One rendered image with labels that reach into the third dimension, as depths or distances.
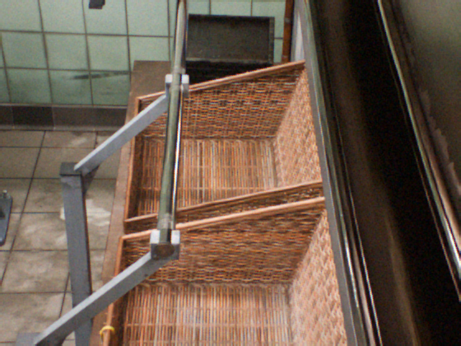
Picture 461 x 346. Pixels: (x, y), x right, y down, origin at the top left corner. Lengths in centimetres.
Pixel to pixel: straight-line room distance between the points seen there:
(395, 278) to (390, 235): 7
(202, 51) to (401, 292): 180
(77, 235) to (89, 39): 168
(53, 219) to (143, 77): 67
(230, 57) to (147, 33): 94
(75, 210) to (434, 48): 99
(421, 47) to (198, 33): 160
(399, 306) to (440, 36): 40
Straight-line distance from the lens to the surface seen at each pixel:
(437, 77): 125
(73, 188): 202
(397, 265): 109
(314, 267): 210
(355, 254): 105
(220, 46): 280
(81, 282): 218
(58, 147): 378
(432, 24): 133
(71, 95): 381
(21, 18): 368
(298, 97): 259
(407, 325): 103
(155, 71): 308
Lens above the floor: 212
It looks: 36 degrees down
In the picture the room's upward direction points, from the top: 1 degrees clockwise
